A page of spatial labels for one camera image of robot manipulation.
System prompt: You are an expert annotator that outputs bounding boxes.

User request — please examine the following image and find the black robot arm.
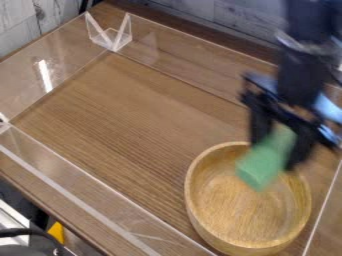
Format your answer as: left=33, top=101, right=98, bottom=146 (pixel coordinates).
left=238, top=0, right=342, bottom=174

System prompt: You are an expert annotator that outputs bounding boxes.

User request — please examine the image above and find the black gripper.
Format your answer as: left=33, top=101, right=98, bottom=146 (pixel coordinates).
left=241, top=48, right=342, bottom=170

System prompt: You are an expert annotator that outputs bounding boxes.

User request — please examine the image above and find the clear acrylic corner bracket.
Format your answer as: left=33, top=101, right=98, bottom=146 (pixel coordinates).
left=84, top=13, right=132, bottom=52

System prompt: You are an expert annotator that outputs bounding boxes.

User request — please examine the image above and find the green rectangular block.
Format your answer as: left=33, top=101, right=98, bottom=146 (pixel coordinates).
left=235, top=126, right=297, bottom=192

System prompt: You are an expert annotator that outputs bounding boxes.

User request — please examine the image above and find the yellow black machine base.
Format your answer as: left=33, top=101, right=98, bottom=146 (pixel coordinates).
left=0, top=193, right=82, bottom=256

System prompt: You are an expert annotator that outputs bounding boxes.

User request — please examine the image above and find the black cable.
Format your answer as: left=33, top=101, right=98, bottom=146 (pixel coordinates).
left=0, top=228, right=66, bottom=256

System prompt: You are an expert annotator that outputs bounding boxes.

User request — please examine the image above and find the brown wooden bowl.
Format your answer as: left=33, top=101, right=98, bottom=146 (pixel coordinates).
left=184, top=142, right=313, bottom=256

